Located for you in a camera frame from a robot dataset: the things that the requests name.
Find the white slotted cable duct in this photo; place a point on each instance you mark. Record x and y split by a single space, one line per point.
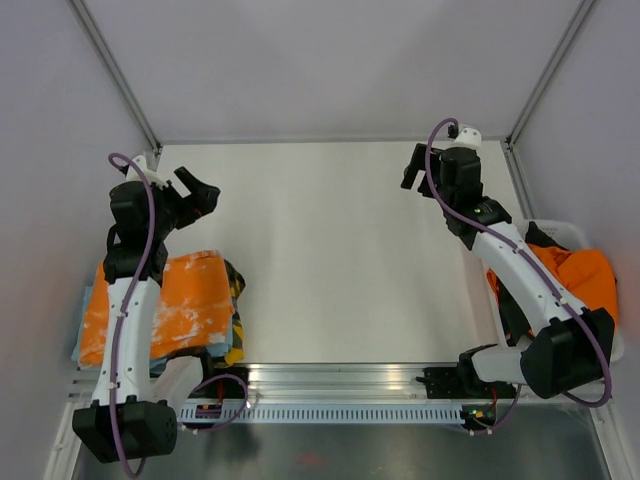
446 414

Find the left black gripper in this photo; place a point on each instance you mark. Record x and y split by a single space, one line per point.
200 202

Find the orange white tie-dye trousers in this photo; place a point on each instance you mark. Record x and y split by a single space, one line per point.
194 308

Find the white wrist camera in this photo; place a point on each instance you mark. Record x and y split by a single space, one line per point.
462 136
145 163

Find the right aluminium frame post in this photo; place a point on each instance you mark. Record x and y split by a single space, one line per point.
559 54

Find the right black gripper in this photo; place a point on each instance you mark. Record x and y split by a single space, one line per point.
418 162

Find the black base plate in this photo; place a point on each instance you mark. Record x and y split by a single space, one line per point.
227 384
443 383

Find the black garment in basket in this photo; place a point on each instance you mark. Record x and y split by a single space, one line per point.
552 255

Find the light blue folded trousers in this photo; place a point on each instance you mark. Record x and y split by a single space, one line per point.
156 365

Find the aluminium frame post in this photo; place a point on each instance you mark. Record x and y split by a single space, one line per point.
110 64
559 54

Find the left aluminium frame post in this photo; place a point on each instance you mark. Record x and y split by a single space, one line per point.
110 64

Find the aluminium mounting rail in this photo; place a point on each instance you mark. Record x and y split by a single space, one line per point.
340 383

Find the white plastic laundry basket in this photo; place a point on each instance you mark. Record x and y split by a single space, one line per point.
615 345

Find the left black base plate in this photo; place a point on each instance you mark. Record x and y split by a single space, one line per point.
227 384

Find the camouflage yellow folded trousers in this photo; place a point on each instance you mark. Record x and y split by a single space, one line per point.
237 285

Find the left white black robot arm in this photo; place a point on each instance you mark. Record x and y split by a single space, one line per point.
131 415

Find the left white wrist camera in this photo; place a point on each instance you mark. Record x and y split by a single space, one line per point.
145 163

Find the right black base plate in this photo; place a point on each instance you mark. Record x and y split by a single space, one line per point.
443 383

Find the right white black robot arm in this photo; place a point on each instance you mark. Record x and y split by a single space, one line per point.
465 222

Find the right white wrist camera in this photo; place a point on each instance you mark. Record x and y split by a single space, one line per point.
462 136

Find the plain orange garment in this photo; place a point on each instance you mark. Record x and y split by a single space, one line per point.
587 274

